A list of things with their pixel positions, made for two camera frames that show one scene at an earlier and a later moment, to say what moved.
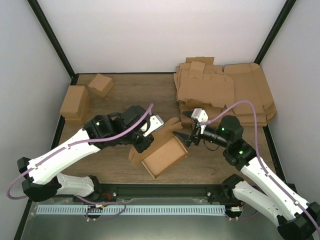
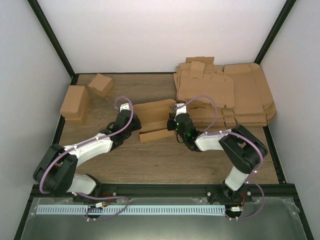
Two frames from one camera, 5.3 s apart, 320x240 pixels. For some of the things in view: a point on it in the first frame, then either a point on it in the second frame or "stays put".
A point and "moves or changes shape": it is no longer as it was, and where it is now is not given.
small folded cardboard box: x=101 y=85 stays put
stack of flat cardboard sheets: x=201 y=84 stays put
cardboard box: x=166 y=151 moves or changes shape
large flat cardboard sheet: x=250 y=85 stays put
